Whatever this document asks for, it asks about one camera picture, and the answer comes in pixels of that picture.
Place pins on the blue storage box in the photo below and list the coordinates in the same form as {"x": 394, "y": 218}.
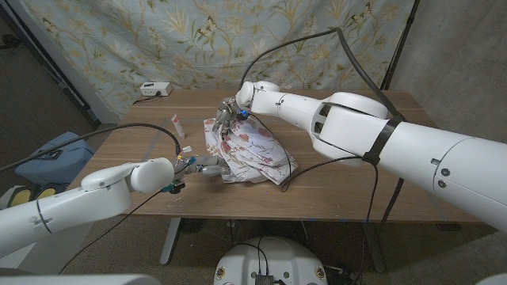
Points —
{"x": 59, "y": 174}

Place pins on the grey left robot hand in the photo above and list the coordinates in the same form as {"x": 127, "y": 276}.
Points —
{"x": 208, "y": 165}

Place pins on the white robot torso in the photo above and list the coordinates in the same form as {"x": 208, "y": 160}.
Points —
{"x": 277, "y": 257}

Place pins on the floral printed backdrop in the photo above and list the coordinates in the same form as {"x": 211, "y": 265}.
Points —
{"x": 178, "y": 47}

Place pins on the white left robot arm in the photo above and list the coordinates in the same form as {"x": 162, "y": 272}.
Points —
{"x": 95, "y": 196}

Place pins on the white power strip box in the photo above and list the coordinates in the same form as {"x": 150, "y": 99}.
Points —
{"x": 156, "y": 89}

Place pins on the white table leg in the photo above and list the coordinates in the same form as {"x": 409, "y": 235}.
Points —
{"x": 171, "y": 241}
{"x": 376, "y": 253}

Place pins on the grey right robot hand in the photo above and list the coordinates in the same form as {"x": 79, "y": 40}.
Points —
{"x": 227, "y": 115}

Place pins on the white toothpaste tube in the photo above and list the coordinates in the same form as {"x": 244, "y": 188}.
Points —
{"x": 178, "y": 126}

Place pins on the black backdrop stand pole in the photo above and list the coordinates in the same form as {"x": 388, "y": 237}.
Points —
{"x": 400, "y": 39}

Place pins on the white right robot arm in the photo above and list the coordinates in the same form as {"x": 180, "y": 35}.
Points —
{"x": 416, "y": 150}

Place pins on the white floral cloth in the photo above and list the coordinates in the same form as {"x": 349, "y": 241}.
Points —
{"x": 253, "y": 158}

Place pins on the black device with label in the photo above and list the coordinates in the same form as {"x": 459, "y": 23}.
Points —
{"x": 53, "y": 154}

